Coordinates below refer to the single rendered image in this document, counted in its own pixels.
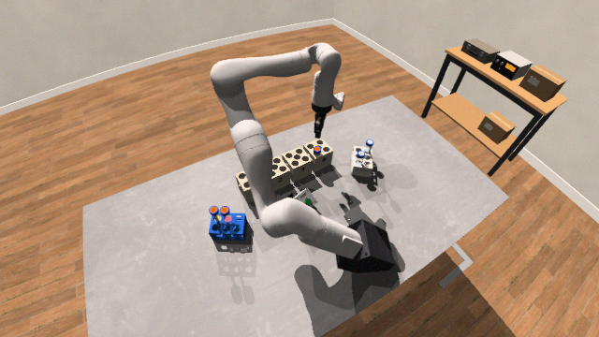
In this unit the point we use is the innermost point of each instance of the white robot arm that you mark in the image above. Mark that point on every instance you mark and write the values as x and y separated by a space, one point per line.
287 216

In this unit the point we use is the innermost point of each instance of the conical centrifuge tube with pink liquid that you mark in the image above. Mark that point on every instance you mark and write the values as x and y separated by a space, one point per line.
226 213

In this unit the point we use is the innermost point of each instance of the clear conical tube with tan liquid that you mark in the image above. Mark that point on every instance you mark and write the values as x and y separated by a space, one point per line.
214 211

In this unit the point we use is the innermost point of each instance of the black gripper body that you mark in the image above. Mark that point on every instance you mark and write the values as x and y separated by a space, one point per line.
320 111

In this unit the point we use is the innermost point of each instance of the white tube rack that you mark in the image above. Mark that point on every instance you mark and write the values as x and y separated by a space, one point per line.
362 170

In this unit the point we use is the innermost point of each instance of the blue tube rack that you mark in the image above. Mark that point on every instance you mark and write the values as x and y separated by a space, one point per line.
230 230

